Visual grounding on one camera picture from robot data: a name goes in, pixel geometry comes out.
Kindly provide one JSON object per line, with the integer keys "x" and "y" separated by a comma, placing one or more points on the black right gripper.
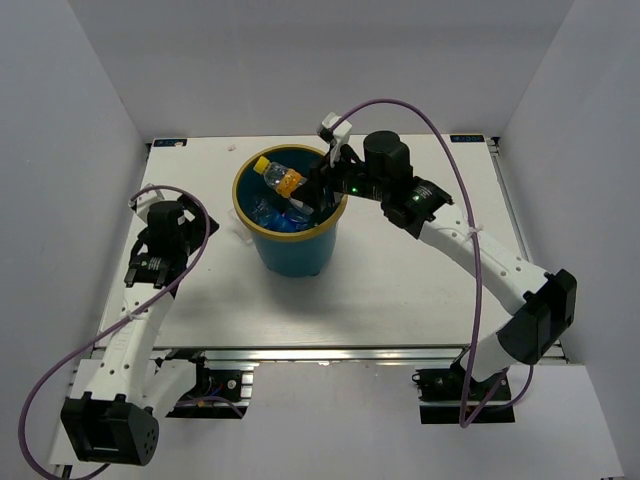
{"x": 320, "y": 175}

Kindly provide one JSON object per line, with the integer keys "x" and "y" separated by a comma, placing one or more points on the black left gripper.
{"x": 197, "y": 225}

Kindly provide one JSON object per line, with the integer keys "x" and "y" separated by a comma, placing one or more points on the small clear blue label bottle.
{"x": 299, "y": 215}

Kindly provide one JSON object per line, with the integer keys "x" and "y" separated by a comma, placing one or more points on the yellow cap bottle off table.
{"x": 283, "y": 180}

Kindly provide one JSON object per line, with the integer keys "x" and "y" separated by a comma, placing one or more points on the large blue label water bottle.
{"x": 263, "y": 214}

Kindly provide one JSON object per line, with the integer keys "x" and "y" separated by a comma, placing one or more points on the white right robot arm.
{"x": 429, "y": 214}

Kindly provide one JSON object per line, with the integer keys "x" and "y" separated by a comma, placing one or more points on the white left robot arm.
{"x": 116, "y": 419}

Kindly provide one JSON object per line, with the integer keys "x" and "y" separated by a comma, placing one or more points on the teal bin with yellow rim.
{"x": 298, "y": 254}

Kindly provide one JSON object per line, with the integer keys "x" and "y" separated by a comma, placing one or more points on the clear apple juice bottle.
{"x": 239, "y": 229}

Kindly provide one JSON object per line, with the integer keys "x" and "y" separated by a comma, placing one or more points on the blue sticker left corner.
{"x": 169, "y": 143}

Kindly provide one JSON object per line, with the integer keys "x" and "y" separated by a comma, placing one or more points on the blue sticker corner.
{"x": 169, "y": 143}
{"x": 467, "y": 138}

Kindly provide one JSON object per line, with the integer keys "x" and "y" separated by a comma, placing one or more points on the blue sticker right corner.
{"x": 467, "y": 138}

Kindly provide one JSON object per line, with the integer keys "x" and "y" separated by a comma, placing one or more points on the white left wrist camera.
{"x": 143, "y": 200}

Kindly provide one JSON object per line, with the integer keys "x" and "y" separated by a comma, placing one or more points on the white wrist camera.
{"x": 143, "y": 200}
{"x": 335, "y": 132}

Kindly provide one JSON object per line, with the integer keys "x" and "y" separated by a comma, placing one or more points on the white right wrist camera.
{"x": 335, "y": 132}

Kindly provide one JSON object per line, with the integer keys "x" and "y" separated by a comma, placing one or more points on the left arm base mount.
{"x": 222, "y": 390}

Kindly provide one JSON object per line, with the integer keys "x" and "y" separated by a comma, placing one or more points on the aluminium front rail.
{"x": 332, "y": 354}

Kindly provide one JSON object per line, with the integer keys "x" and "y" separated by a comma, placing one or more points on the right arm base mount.
{"x": 440, "y": 395}

